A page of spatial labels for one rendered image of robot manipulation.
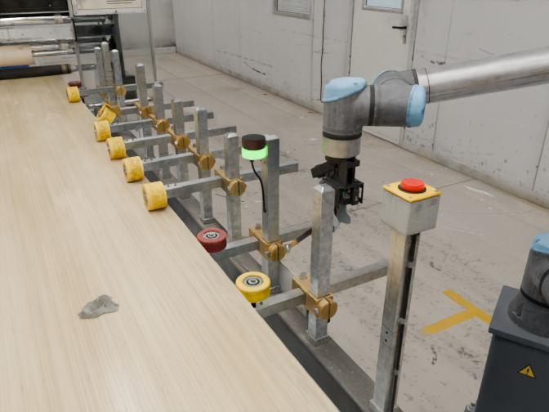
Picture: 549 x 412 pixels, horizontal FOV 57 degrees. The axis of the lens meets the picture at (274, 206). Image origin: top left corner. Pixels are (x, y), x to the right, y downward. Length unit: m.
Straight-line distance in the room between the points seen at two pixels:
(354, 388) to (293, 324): 0.26
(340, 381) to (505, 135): 3.18
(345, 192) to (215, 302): 0.38
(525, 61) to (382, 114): 0.37
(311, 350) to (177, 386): 0.46
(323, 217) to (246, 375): 0.38
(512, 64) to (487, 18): 2.93
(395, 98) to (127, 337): 0.73
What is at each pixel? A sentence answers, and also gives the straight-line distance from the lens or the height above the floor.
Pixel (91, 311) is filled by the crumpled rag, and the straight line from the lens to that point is 1.15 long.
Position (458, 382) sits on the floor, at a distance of 2.35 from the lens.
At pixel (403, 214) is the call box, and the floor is 1.19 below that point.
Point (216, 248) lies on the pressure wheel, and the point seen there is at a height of 0.89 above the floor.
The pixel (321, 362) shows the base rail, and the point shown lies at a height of 0.70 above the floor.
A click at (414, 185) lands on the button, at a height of 1.23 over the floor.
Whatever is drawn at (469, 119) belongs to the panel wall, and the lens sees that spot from 4.37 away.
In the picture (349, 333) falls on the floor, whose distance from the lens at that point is 2.47.
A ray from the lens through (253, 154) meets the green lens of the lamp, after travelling 1.25.
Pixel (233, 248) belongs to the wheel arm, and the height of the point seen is 0.86.
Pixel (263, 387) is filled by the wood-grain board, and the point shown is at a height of 0.90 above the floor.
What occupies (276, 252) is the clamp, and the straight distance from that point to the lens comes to 1.39.
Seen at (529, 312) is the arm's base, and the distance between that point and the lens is 1.66.
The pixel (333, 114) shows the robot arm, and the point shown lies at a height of 1.27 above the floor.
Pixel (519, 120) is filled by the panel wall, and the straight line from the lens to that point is 4.08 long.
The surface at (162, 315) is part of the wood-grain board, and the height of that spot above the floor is 0.90.
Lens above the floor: 1.56
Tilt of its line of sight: 26 degrees down
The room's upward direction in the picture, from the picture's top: straight up
